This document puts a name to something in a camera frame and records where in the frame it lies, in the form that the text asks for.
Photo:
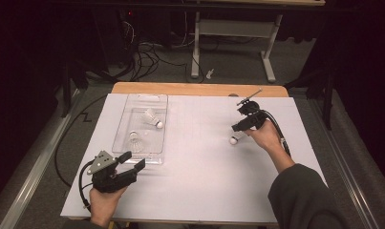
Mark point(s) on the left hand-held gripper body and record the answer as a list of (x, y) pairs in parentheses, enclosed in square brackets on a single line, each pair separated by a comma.
[(101, 163)]

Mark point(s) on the small white floor object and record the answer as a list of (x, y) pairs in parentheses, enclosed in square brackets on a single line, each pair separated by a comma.
[(209, 73)]

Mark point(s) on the white feather shuttlecock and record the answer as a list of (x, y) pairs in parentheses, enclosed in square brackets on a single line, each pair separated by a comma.
[(233, 140), (135, 144), (151, 116)]

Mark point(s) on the black device with red light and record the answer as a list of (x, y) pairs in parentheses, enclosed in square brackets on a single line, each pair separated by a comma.
[(129, 19)]

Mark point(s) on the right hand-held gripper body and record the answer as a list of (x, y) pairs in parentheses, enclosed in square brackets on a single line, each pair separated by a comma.
[(253, 116)]

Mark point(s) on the white metal desk frame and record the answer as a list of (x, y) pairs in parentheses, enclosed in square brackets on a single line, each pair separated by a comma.
[(234, 28)]

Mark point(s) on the person's left hand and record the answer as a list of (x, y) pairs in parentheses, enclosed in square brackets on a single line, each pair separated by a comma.
[(102, 205)]

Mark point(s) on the metal floor rail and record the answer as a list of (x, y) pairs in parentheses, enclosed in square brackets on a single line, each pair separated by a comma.
[(37, 165), (346, 178)]

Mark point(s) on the black tripod stand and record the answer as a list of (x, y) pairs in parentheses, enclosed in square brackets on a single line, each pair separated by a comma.
[(67, 89), (328, 101)]

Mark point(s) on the clear plastic container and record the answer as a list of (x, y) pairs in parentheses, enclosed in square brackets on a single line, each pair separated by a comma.
[(129, 114)]

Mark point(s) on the person's right hand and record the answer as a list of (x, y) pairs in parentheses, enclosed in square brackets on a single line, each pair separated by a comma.
[(266, 136)]

